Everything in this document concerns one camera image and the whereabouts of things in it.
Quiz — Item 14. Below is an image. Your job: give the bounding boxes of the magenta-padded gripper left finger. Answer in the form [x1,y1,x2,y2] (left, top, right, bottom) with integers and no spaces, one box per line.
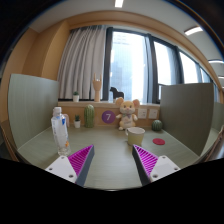
[44,144,96,187]

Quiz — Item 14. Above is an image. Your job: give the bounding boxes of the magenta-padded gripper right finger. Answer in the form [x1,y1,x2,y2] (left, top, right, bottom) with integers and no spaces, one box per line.
[131,144,181,187]

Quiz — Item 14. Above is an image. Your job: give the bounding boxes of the clear plastic water bottle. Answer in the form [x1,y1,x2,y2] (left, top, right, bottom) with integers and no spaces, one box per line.
[50,106,72,157]

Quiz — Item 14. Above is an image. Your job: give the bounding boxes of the flat round red coaster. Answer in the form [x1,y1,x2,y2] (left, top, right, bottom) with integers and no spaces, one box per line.
[152,137,166,146]

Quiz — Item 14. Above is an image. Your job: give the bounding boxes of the pale yellow mug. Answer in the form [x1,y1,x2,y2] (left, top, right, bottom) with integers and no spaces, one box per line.
[124,126,146,147]

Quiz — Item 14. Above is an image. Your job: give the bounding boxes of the round green cactus ornament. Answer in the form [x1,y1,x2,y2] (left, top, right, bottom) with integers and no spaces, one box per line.
[151,119,164,132]

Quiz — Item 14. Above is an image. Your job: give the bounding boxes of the small plant in white pot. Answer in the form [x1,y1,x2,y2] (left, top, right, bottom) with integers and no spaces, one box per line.
[73,114,82,129]
[72,91,81,103]

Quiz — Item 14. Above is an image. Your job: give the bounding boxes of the tall green cactus ornament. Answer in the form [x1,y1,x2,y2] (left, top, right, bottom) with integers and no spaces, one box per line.
[83,104,96,129]

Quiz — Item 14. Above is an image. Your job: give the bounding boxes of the plush mouse toy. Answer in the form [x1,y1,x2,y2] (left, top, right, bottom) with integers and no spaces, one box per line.
[114,97,141,131]

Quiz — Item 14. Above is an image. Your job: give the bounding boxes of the round purple number sign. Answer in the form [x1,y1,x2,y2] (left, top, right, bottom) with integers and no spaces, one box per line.
[101,110,117,125]

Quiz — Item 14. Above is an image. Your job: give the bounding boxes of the green desk partition panel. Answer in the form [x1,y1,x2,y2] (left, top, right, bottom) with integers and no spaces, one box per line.
[7,73,61,149]
[159,82,215,157]

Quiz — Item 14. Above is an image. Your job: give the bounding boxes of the black horse figurine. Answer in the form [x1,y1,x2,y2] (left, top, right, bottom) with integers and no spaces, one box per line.
[109,86,125,100]

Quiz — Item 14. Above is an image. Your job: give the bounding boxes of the wooden hand model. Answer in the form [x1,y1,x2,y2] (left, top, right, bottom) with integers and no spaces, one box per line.
[92,73,103,103]

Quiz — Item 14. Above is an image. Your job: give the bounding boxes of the grey window curtain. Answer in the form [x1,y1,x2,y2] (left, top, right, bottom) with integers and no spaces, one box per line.
[57,25,108,101]

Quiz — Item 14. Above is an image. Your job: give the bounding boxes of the ceiling light strips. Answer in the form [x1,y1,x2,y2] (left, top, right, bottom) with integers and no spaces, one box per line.
[114,0,224,80]

